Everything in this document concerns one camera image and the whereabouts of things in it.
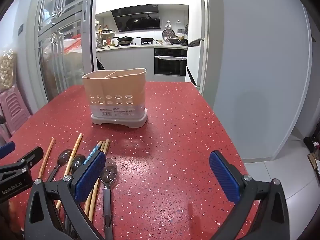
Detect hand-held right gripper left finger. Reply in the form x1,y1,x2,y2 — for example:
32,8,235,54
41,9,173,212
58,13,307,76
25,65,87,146
24,151,106,240

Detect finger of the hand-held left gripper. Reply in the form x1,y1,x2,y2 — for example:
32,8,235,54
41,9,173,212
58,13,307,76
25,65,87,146
0,141,16,159
0,146,44,180

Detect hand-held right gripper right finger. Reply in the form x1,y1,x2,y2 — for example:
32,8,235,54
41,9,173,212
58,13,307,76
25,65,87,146
209,150,290,240

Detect dark translucent spoon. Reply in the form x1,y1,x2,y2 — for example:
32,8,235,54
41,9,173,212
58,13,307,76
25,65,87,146
46,149,73,183
71,154,87,175
99,158,118,240

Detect blue patterned chopstick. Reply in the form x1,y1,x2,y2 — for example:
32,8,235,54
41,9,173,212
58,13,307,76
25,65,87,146
83,141,103,166

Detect beige plastic cutlery holder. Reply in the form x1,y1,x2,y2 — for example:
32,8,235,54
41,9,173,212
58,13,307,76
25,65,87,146
82,67,148,129

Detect stack of pink stools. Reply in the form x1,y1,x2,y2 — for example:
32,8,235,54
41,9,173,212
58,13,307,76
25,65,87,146
0,90,32,143

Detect clear bag of nuts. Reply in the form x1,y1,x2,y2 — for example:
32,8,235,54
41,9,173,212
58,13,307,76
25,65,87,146
0,49,18,91

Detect cardboard boxes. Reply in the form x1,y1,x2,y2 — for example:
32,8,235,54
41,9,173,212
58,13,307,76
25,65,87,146
303,134,320,180

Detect sliding glass door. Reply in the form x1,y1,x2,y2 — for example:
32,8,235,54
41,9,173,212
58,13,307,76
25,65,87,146
26,0,98,103

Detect red plastic basket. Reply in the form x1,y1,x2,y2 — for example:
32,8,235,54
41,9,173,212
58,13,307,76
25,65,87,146
62,35,83,55

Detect black built-in oven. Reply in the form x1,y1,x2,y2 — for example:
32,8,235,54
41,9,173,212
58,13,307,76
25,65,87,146
154,48,188,76

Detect spice rack with bottles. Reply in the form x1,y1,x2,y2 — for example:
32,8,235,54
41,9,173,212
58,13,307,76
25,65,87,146
96,21,116,49

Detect black wok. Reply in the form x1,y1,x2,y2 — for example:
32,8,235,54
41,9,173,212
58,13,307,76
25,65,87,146
112,36,136,46

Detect dark wok with food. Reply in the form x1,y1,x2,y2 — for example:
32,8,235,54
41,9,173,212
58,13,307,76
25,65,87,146
167,37,188,45

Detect black frying pan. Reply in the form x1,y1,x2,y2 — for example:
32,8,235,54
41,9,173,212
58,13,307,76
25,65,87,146
136,37,154,46

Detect white refrigerator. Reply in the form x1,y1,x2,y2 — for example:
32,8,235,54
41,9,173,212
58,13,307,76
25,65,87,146
186,0,209,88

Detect black range hood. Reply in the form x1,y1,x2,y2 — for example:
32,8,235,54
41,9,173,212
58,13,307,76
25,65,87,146
111,4,161,33

